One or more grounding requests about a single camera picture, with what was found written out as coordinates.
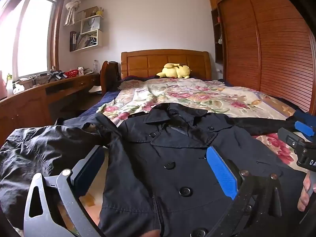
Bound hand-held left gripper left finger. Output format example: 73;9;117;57
23;145;106;237

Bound black wrinkled jacket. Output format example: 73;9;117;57
0;115;124;230

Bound white wall shelf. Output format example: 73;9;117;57
70;13;104;52

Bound navy bed sheet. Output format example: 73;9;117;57
57;75;158;126

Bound pink bottle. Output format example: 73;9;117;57
0;70;8;99

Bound wooden bed headboard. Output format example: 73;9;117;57
120;49;212;81

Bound wooden slatted wardrobe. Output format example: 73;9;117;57
207;0;316;116

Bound black devices on desk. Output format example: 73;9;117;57
48;70;67;82

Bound wooden chair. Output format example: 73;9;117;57
100;60;121;95

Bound yellow plush toy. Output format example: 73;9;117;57
156;63;192;79

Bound row of books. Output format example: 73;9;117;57
70;31;98;52

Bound white bottle green cap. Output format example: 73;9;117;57
7;73;14;97

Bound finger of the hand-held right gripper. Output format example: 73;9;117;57
295;120;316;138
278;127;306;152

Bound navy blue cloth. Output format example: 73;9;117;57
292;110;316;130

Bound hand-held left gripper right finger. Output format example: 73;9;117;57
206;146;283;237

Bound wooden desk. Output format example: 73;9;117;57
0;71;102;149

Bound white paper bag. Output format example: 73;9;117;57
81;16;101;33

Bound floral blanket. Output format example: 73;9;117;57
57;78;310;230

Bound dark navy trench coat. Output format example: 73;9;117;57
97;102;308;237

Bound wood framed window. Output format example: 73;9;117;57
0;0;67;79

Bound cardboard box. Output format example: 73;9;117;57
76;6;99;21

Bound person's right hand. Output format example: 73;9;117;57
297;171;316;213

